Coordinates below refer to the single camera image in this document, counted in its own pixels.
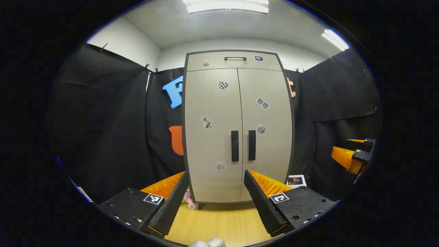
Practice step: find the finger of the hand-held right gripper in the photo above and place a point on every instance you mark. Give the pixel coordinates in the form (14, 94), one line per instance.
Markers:
(369, 142)
(344, 157)

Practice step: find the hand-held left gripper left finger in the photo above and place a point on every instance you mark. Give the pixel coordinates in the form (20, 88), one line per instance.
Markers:
(171, 206)

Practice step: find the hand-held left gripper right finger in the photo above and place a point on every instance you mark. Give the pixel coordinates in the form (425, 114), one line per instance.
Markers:
(262, 206)

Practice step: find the grey double-door shoe cabinet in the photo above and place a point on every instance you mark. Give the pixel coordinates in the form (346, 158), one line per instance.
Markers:
(201, 206)

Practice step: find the grey cabinet door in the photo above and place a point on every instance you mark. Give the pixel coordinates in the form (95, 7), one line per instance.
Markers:
(212, 144)
(271, 154)

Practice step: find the grey cabinet drawer front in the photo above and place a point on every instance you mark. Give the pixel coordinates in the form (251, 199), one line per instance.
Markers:
(267, 63)

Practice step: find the pink and green plush toy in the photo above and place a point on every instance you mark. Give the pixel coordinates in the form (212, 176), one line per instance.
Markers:
(187, 197)

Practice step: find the white photo cover book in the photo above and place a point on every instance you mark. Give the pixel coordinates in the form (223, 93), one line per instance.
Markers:
(296, 181)

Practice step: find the black backdrop cloth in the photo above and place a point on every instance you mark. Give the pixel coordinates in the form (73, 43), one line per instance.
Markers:
(103, 130)

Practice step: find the narrow ceiling light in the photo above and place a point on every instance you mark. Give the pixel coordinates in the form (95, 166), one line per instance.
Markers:
(335, 39)

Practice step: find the large ceiling light panel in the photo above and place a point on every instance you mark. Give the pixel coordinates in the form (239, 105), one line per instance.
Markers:
(226, 5)

